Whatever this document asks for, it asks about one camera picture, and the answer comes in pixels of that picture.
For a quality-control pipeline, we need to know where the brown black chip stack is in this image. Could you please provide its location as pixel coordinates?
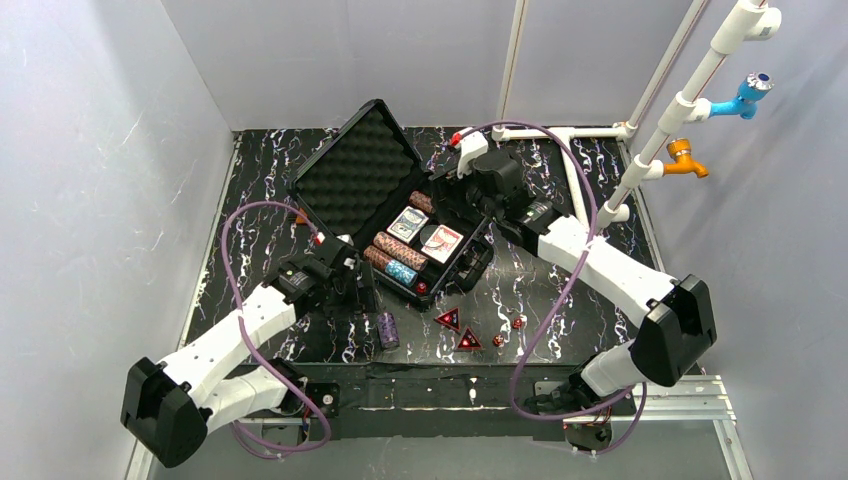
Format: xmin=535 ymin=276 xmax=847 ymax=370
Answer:
xmin=409 ymin=191 xmax=435 ymax=215

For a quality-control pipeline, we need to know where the black foam-lined poker case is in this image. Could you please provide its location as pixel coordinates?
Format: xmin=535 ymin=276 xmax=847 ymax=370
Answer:
xmin=289 ymin=99 xmax=494 ymax=309

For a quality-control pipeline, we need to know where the purple poker chip stack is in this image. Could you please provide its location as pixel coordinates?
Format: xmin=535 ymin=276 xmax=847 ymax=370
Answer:
xmin=377 ymin=312 xmax=400 ymax=350

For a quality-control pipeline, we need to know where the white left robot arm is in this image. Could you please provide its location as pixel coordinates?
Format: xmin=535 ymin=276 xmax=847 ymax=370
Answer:
xmin=120 ymin=235 xmax=376 ymax=468

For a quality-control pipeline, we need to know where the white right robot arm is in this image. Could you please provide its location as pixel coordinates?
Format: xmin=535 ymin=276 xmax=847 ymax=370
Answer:
xmin=432 ymin=151 xmax=717 ymax=418

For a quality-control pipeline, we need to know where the orange blue chip stack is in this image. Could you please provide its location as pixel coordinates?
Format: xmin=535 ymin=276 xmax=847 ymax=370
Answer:
xmin=372 ymin=232 xmax=428 ymax=272

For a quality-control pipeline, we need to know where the red black chip stack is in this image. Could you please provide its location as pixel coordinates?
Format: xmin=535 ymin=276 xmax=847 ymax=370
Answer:
xmin=363 ymin=245 xmax=394 ymax=272

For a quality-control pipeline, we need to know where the light blue chip stack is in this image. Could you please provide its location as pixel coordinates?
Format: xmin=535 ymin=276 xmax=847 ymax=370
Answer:
xmin=384 ymin=259 xmax=418 ymax=287

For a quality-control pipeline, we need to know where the clear round dealer button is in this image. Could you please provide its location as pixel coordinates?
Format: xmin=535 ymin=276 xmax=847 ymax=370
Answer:
xmin=420 ymin=225 xmax=444 ymax=248

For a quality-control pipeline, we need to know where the red playing card deck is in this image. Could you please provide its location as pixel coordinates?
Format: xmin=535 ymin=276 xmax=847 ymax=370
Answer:
xmin=421 ymin=225 xmax=464 ymax=264

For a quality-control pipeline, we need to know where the blue playing card deck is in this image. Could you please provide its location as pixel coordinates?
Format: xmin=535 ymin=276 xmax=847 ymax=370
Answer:
xmin=386 ymin=206 xmax=429 ymax=244

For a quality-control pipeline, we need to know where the upper all-in triangle button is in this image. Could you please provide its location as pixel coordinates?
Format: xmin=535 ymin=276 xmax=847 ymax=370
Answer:
xmin=434 ymin=307 xmax=461 ymax=333

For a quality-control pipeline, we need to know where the all-in triangle button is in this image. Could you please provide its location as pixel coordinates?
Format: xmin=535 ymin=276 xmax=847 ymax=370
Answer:
xmin=455 ymin=327 xmax=483 ymax=352
xmin=434 ymin=307 xmax=461 ymax=333

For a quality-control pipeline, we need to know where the lower all-in triangle button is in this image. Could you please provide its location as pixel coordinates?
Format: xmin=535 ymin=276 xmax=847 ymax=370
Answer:
xmin=455 ymin=327 xmax=483 ymax=352

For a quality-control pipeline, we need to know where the orange tap valve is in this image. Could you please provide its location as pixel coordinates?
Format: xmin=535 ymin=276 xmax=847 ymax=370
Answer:
xmin=663 ymin=138 xmax=709 ymax=179

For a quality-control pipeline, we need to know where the blue tap valve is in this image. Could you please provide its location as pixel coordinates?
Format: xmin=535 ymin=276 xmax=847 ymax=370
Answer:
xmin=709 ymin=72 xmax=774 ymax=120

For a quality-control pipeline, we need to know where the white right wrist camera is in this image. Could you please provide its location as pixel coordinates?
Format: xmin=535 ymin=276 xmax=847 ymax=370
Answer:
xmin=449 ymin=128 xmax=489 ymax=179

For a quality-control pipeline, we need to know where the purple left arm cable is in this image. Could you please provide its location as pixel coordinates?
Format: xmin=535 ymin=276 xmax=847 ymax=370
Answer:
xmin=220 ymin=200 xmax=334 ymax=462

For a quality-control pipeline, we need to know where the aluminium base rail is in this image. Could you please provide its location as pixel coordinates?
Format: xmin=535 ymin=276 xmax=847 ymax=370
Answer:
xmin=127 ymin=368 xmax=753 ymax=479

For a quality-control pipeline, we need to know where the white pvc pipe frame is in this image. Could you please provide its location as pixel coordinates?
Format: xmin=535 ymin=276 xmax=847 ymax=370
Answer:
xmin=490 ymin=0 xmax=783 ymax=230

